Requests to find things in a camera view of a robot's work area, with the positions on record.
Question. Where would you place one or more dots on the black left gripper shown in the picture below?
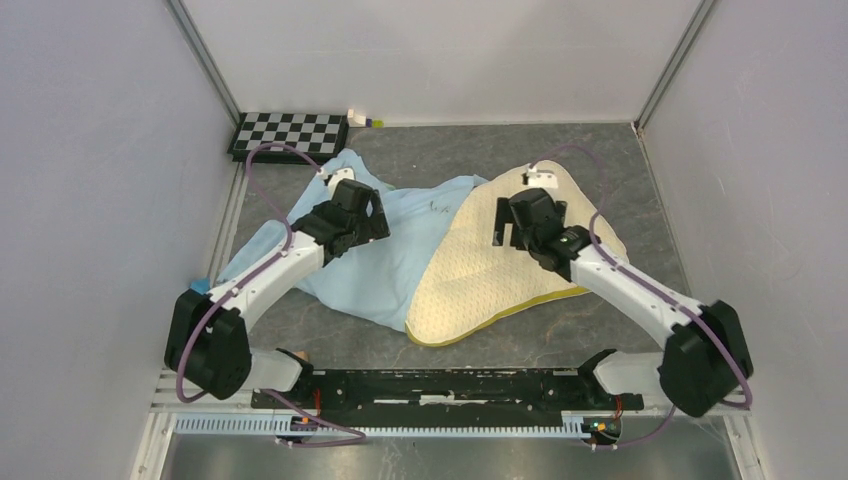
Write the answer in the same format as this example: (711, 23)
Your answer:
(373, 225)

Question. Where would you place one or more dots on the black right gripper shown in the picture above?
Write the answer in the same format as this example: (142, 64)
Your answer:
(505, 214)

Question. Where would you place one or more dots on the light blue pillowcase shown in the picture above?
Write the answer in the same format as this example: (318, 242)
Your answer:
(377, 282)

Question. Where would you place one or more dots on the cream and yellow pillow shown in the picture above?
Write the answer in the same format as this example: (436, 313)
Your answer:
(469, 282)

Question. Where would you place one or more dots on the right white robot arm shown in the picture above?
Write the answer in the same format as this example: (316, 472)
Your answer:
(704, 359)

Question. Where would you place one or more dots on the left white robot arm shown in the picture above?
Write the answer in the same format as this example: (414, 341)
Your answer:
(208, 343)

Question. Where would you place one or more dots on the black white checkerboard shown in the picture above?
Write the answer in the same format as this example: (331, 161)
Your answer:
(319, 136)

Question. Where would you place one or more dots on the small white purple toy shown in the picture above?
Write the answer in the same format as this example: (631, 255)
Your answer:
(357, 119)

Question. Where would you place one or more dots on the blue plastic clip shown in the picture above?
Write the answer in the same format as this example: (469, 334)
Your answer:
(201, 286)

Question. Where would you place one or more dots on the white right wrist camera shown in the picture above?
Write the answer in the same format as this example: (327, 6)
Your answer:
(534, 177)

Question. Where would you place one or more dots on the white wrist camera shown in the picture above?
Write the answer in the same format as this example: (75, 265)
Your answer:
(534, 177)
(332, 178)

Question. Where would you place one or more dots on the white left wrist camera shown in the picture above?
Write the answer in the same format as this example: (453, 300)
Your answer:
(332, 178)

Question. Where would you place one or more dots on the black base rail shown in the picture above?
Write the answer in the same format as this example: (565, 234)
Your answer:
(464, 398)

